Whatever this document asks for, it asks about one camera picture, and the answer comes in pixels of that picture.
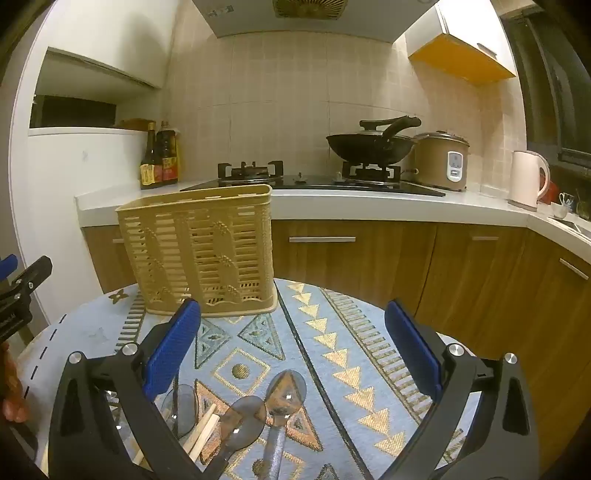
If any dark window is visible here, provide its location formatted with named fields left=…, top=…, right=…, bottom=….
left=501, top=0, right=591, bottom=172

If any wooden base cabinet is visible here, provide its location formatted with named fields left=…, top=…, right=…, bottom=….
left=83, top=219, right=591, bottom=467

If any dark soy sauce bottle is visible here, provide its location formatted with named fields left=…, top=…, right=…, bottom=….
left=140, top=122, right=162, bottom=190

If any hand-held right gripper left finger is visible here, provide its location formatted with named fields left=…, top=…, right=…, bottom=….
left=48, top=298, right=206, bottom=480

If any blue patterned tablecloth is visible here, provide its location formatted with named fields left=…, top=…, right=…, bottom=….
left=14, top=277, right=481, bottom=480

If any red label sauce bottle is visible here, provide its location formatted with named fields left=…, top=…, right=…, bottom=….
left=156, top=121, right=180, bottom=186

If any beige plastic utensil basket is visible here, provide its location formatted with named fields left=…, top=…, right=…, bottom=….
left=115, top=185, right=279, bottom=317

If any metal spoon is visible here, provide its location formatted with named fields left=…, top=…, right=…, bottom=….
left=263, top=370, right=306, bottom=480

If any white orange wall cabinet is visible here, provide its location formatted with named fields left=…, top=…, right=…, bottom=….
left=405, top=4, right=517, bottom=85

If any steel sink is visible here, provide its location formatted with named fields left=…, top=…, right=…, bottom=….
left=551, top=217, right=591, bottom=237

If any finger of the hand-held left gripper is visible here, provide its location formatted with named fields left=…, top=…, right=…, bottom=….
left=0, top=255, right=53, bottom=303

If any clear plastic spoon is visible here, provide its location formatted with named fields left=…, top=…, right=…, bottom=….
left=161, top=384, right=200, bottom=439
left=203, top=396, right=267, bottom=480

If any person's left hand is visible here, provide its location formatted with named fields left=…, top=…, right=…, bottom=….
left=0, top=344, right=26, bottom=423

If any black wok with lid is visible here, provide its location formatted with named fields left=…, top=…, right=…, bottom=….
left=326, top=115, right=422, bottom=166

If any white upper cabinet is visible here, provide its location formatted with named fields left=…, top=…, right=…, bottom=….
left=34, top=0, right=172, bottom=89

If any black gas stove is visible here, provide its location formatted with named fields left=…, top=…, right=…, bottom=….
left=180, top=161, right=446, bottom=197

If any range hood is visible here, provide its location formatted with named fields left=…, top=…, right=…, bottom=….
left=191, top=0, right=441, bottom=42

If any white electric kettle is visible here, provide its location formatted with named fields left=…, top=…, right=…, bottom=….
left=509, top=150, right=552, bottom=212

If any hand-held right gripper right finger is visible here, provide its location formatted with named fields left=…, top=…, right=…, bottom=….
left=379, top=299, right=541, bottom=480

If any wooden chopstick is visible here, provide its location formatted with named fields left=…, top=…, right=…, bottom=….
left=188, top=414, right=221, bottom=462
left=182, top=405, right=217, bottom=450

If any beige rice cooker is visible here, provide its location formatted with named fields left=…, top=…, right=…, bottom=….
left=406, top=131, right=471, bottom=192

